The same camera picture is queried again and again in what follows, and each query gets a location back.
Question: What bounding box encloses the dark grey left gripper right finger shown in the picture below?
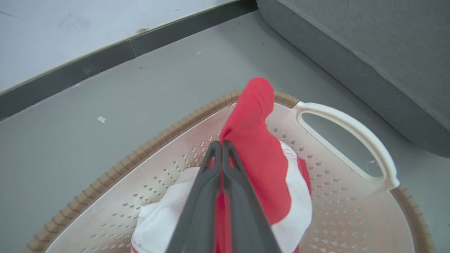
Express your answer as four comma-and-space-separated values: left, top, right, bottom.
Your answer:
222, 141, 282, 253

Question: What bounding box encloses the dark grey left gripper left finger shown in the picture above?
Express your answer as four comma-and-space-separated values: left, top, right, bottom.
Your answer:
165, 141, 223, 253

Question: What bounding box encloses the red and white garment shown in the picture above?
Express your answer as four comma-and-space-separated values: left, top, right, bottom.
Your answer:
131, 77, 313, 253

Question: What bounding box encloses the cream perforated laundry basket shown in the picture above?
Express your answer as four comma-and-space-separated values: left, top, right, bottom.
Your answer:
24, 90, 433, 253

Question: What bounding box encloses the black baseboard strip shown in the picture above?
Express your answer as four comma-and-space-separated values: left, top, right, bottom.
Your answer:
0, 0, 259, 122

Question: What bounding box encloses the grey fabric sofa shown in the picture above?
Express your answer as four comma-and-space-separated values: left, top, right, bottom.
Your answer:
257, 0, 450, 158

